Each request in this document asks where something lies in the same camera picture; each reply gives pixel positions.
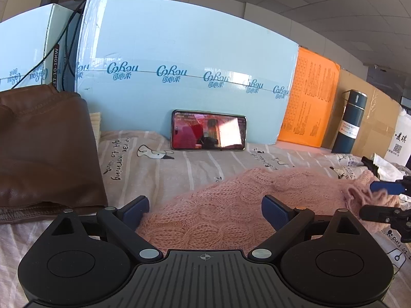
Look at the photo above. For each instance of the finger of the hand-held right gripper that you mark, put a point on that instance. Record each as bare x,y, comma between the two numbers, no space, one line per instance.
385,187
379,213

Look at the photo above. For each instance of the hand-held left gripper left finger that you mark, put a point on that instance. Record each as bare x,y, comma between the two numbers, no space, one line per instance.
136,211

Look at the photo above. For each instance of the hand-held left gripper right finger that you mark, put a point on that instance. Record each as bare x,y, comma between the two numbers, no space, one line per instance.
274,211

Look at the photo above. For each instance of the pink knitted sweater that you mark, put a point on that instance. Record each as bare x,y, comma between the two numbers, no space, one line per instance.
224,205

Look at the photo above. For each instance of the brown leather garment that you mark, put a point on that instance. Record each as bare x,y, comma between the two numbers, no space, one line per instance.
48,154

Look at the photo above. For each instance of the white crumpled plastic bag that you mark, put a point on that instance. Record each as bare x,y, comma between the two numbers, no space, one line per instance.
388,168

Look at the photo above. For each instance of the white printed bag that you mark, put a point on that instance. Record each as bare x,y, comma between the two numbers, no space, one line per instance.
401,138

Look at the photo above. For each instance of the brown cardboard box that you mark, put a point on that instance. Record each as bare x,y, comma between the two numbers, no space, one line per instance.
375,128

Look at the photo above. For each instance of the striped printed bed sheet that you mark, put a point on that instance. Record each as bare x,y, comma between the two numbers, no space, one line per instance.
192,166

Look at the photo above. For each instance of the dark blue thermos bottle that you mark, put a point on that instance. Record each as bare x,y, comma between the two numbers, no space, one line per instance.
348,125

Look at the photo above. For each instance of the black smartphone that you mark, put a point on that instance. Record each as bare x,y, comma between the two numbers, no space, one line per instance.
208,130

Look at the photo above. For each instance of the orange printed board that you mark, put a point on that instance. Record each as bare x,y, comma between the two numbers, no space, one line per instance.
308,102

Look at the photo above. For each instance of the dark box with label strip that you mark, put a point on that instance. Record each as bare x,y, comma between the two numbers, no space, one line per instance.
56,67

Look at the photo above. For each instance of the large light blue carton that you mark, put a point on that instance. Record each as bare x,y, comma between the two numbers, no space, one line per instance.
192,38

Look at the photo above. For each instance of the small light blue carton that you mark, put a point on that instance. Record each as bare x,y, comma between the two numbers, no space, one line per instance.
22,45

